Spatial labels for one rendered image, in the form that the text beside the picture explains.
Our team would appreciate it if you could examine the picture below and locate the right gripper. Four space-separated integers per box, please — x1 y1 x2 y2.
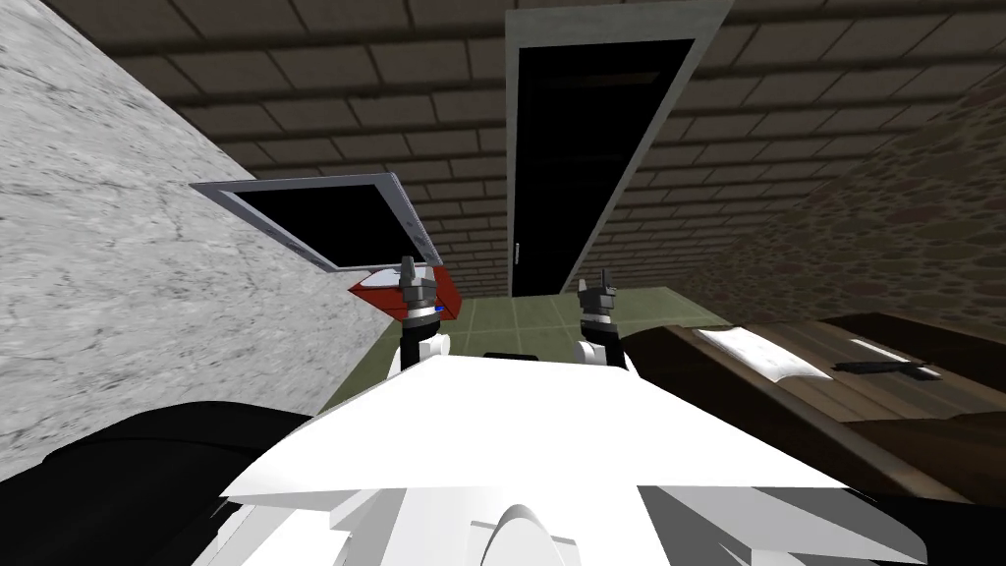
577 267 619 320

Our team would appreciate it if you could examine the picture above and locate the grey framed black screen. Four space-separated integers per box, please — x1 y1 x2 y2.
189 172 445 275

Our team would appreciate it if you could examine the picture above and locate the brown wooden desk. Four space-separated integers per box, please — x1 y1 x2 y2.
619 311 1006 506

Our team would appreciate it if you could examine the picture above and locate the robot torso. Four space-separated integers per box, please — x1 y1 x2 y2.
191 351 930 566

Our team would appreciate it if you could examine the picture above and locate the red cabinet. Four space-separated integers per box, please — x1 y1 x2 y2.
348 264 463 323

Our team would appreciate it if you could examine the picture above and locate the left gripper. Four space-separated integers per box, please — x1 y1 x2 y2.
400 255 439 314

